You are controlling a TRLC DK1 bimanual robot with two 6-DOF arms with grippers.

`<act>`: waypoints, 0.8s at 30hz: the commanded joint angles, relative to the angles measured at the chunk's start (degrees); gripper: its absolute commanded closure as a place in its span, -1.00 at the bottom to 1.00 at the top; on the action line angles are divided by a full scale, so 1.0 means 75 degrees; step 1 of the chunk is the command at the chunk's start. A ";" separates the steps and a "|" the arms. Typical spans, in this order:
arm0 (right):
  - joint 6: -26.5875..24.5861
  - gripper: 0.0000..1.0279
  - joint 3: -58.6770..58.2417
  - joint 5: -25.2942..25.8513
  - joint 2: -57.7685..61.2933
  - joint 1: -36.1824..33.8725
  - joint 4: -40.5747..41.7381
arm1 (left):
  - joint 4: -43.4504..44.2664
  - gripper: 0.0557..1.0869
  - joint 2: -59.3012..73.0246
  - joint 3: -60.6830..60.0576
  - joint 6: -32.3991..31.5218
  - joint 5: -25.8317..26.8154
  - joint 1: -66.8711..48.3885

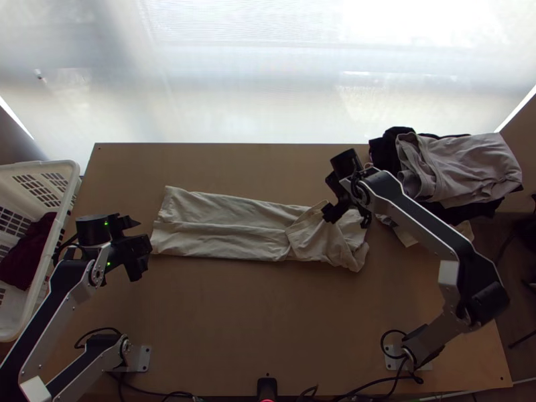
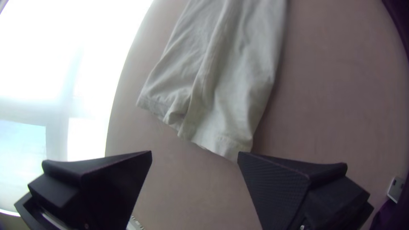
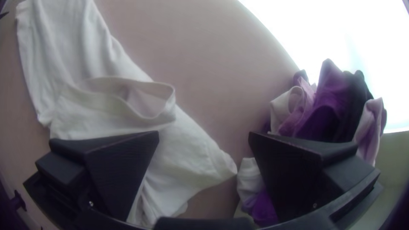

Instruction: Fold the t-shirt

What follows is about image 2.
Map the cream t-shirt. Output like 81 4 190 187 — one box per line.
136 0 289 163

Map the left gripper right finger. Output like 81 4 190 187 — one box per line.
236 151 375 230

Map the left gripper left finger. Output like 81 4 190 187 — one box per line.
14 150 153 230

